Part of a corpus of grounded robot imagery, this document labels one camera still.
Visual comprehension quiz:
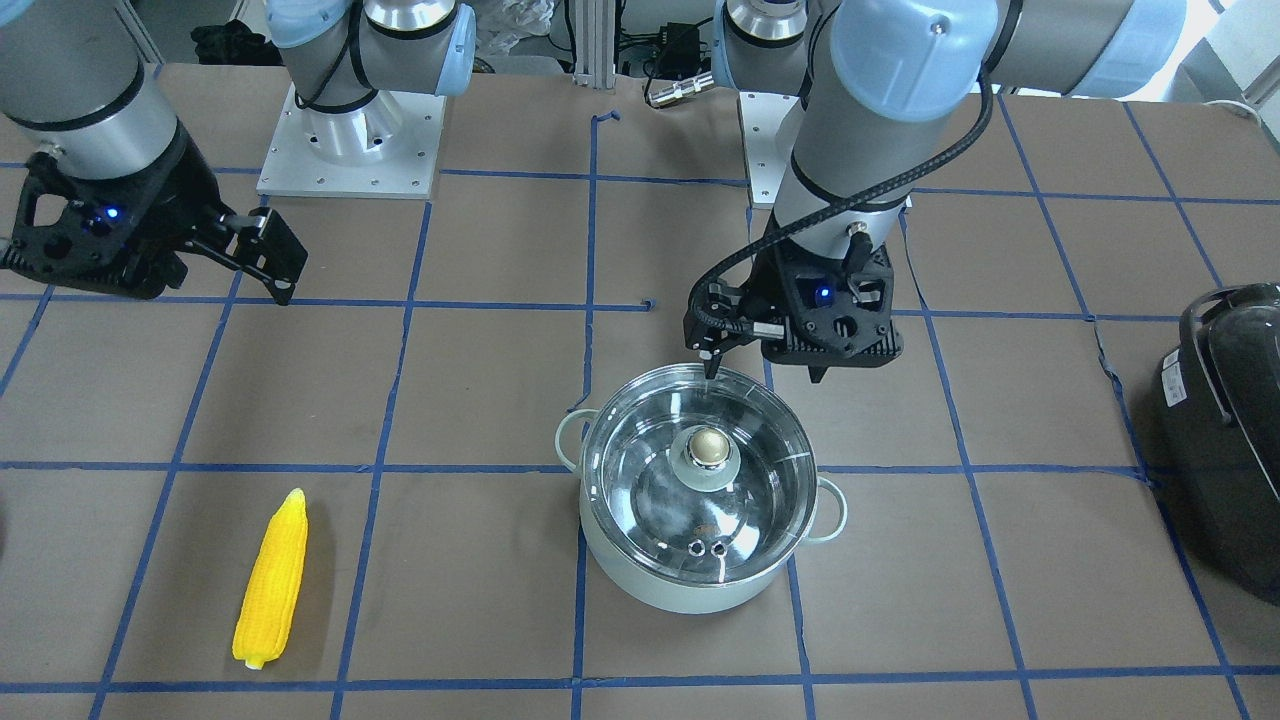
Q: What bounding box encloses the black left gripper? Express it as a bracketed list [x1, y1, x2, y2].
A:
[684, 234, 902, 386]

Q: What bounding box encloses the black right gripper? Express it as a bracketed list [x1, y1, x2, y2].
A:
[3, 129, 308, 306]

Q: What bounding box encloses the glass pot lid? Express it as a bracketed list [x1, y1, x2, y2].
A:
[579, 366, 817, 584]

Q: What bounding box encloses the yellow corn cob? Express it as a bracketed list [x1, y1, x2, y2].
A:
[232, 488, 308, 671]

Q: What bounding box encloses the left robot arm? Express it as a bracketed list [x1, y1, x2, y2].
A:
[684, 1, 1187, 383]

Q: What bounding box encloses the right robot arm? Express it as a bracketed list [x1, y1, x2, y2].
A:
[3, 1, 477, 306]

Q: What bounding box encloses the white electric cooking pot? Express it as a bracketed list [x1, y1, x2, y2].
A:
[556, 365, 849, 615]

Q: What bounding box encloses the black rice cooker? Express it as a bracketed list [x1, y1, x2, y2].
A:
[1155, 282, 1279, 603]

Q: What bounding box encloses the silver cable connector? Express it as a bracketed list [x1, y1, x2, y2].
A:
[645, 72, 716, 110]

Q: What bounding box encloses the aluminium frame post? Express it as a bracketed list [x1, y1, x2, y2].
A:
[566, 1, 621, 94]

